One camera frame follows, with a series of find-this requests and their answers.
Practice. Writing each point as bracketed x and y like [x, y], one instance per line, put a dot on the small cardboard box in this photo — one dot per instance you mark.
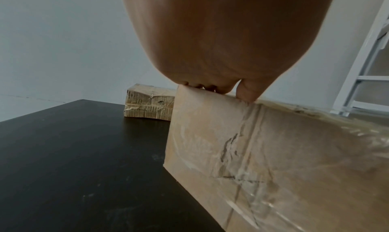
[149, 103]

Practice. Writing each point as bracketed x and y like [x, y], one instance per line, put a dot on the person's left hand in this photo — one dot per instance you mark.
[228, 34]

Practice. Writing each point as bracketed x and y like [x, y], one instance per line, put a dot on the wide cardboard box torn flap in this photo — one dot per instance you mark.
[288, 166]

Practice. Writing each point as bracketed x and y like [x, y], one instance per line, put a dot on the white metal shelf frame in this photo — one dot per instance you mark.
[358, 82]

